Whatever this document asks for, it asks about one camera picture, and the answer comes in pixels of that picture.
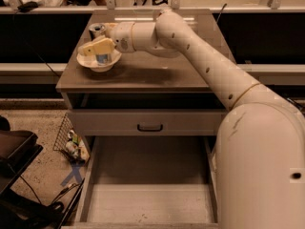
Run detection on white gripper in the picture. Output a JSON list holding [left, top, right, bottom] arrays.
[[77, 22, 135, 56]]

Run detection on redbull can silver blue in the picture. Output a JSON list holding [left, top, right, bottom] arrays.
[[89, 23, 112, 65]]

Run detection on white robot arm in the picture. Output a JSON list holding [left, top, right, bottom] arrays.
[[78, 10, 305, 229]]

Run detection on white paper bowl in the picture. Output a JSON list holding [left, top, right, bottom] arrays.
[[76, 50, 122, 73]]

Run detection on grey counter cabinet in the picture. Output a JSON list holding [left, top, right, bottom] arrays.
[[55, 9, 236, 157]]

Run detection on closed grey drawer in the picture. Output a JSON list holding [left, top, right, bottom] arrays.
[[68, 110, 226, 136]]

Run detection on snack packets in basket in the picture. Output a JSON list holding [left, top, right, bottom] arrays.
[[65, 130, 90, 162]]

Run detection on black cart left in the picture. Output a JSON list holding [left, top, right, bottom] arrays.
[[0, 116, 63, 229]]

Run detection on open bottom grey drawer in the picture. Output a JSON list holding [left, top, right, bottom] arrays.
[[62, 136, 217, 229]]

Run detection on black device on rail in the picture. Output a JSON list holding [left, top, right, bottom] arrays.
[[18, 1, 38, 12]]

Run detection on wire mesh basket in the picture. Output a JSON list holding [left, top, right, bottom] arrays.
[[53, 114, 73, 152]]

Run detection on black cable on floor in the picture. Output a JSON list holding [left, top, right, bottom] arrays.
[[18, 175, 84, 208]]

